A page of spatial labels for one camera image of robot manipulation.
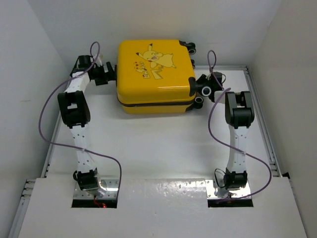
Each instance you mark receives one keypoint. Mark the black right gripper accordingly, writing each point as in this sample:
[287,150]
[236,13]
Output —
[199,81]

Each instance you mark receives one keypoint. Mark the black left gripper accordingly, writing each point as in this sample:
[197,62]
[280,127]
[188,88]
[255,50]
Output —
[105,77]

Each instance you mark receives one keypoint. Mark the yellow suitcase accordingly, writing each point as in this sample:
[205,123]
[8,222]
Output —
[157,77]

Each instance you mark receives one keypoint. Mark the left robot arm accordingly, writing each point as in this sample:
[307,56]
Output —
[76,115]

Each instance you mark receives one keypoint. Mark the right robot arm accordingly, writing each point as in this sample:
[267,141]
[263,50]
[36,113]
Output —
[239,115]

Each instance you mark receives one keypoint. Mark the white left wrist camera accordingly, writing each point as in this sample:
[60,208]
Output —
[98,59]

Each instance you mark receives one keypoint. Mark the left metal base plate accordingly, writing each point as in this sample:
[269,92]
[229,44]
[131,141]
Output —
[106,190]

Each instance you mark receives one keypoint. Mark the metal base plate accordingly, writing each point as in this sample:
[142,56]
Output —
[216,193]
[106,190]

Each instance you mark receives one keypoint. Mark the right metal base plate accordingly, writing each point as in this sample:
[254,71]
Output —
[216,193]

